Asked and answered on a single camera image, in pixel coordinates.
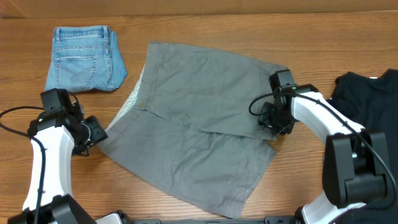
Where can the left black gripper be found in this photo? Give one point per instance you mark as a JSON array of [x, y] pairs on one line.
[[99, 134]]

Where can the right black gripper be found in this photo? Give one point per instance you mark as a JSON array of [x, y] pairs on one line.
[[265, 121]]

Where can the grey khaki shorts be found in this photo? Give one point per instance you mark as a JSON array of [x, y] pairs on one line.
[[189, 130]]

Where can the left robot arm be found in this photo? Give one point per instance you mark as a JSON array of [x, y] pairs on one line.
[[58, 133]]

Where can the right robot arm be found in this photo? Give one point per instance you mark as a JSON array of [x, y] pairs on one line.
[[355, 163]]

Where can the folded blue denim jeans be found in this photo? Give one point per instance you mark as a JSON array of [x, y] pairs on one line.
[[84, 59]]

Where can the black t-shirt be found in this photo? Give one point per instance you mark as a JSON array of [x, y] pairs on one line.
[[372, 103]]

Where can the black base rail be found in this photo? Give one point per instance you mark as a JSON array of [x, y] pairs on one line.
[[205, 221]]

